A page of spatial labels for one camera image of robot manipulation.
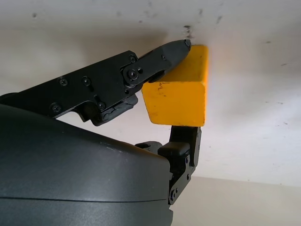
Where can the yellow wooden block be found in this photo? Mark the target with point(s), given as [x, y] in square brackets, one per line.
[178, 103]

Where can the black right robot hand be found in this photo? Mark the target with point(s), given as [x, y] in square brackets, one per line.
[70, 169]

